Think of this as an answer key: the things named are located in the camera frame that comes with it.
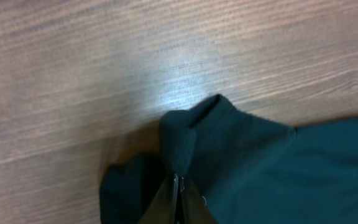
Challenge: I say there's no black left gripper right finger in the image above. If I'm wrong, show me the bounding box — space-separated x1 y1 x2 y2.
180 178 218 224

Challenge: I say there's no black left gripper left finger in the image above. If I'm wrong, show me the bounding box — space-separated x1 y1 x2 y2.
139 174 178 224

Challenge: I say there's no black t-shirt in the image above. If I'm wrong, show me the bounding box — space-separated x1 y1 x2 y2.
99 95 358 223

